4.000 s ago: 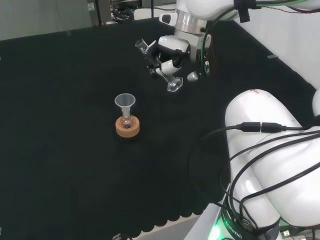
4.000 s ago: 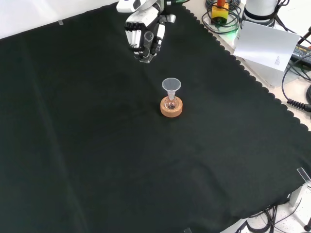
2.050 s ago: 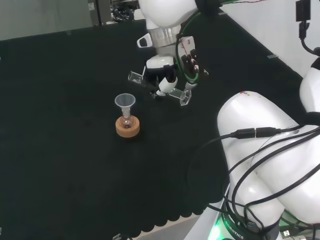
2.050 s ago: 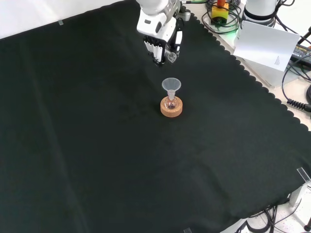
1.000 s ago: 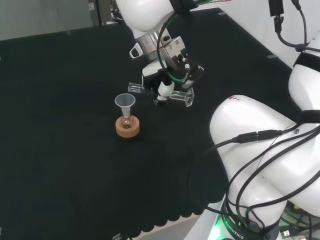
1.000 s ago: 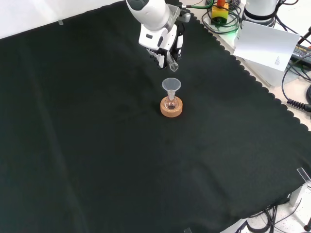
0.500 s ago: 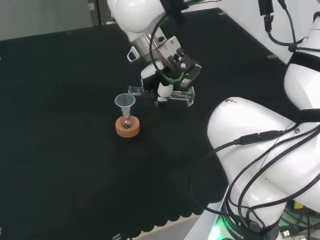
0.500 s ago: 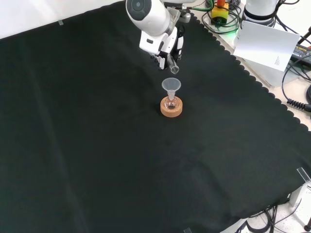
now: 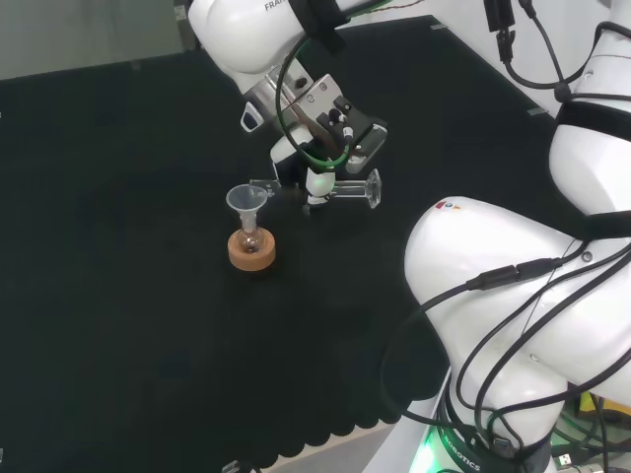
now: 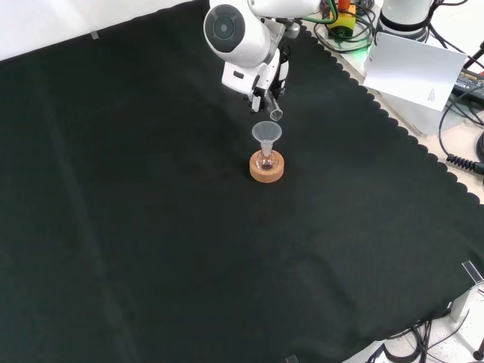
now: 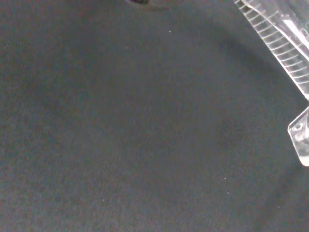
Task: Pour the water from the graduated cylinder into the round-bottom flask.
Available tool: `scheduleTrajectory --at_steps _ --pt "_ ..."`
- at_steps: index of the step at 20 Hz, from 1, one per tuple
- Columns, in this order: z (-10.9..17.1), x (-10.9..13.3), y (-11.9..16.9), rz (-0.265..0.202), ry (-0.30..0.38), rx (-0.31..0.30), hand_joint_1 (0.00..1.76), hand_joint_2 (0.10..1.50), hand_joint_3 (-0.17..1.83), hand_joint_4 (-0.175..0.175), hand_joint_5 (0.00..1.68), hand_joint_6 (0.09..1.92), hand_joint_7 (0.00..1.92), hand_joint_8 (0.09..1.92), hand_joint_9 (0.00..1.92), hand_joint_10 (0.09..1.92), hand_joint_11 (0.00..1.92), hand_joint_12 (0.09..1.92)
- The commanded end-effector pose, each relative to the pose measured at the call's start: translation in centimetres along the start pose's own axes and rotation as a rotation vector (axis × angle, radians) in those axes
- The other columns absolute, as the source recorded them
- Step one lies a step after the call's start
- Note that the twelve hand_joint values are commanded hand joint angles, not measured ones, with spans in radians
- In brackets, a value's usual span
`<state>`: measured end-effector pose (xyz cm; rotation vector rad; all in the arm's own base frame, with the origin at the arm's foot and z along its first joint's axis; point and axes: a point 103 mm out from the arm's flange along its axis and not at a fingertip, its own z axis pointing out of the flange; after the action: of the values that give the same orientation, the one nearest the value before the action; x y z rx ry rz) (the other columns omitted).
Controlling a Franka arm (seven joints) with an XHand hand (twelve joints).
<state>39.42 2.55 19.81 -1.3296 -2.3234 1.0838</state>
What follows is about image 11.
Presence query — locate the black bench cloth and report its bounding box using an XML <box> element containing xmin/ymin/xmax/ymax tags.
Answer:
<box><xmin>0</xmin><ymin>0</ymin><xmax>309</xmax><ymax>232</ymax></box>

